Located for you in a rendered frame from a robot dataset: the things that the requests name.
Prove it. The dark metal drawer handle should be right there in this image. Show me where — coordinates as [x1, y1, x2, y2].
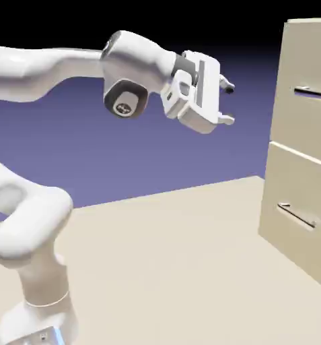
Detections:
[293, 86, 321, 99]
[277, 201, 318, 229]

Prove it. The beige cabinet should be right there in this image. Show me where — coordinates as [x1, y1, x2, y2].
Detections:
[258, 18, 321, 293]

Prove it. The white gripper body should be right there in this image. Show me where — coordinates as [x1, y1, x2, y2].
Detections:
[177, 50, 221, 135]

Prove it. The beige drawer front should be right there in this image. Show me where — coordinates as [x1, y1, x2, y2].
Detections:
[258, 141, 321, 292]
[269, 21, 321, 166]

